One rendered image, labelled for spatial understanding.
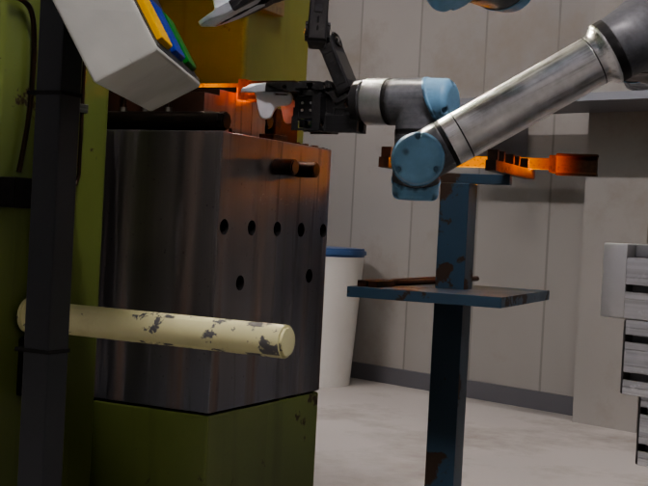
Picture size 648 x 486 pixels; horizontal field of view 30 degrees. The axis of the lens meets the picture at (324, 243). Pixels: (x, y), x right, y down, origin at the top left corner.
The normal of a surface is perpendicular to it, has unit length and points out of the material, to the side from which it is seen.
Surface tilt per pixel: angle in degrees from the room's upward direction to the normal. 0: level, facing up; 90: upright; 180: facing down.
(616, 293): 90
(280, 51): 90
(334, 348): 94
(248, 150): 90
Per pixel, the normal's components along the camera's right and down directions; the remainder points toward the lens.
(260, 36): 0.89, 0.05
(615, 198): -0.70, -0.03
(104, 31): -0.04, 0.01
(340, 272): 0.58, 0.11
